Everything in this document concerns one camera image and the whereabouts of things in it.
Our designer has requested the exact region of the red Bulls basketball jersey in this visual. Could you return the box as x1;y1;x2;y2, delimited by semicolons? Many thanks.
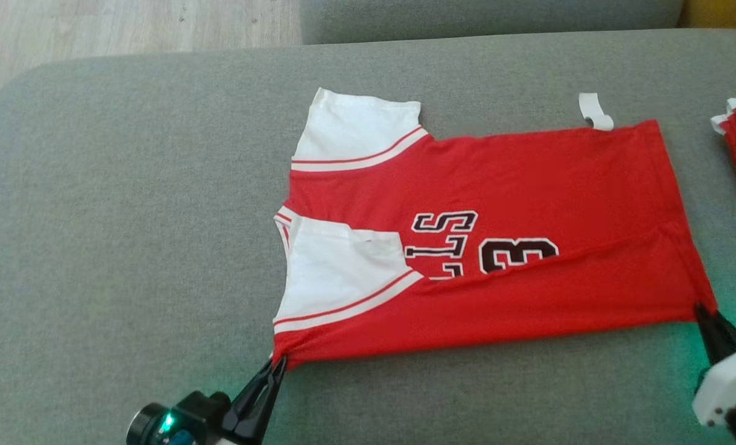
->
271;87;718;370

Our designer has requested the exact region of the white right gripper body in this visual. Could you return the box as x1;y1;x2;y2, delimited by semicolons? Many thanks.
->
692;347;736;428

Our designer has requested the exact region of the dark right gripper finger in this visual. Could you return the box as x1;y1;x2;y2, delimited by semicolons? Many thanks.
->
705;308;736;358
694;302;728;371

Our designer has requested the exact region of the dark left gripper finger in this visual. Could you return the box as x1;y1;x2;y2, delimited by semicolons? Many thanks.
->
237;360;288;442
220;357;281;434

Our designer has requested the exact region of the grey sofa seat cushion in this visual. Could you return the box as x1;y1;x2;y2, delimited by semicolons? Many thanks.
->
300;0;685;46

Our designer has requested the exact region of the large grey sofa seat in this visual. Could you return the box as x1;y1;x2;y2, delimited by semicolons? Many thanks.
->
0;28;736;445

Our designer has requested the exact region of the large yellow sofa backrest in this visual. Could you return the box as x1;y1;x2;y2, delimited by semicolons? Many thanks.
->
679;0;736;31

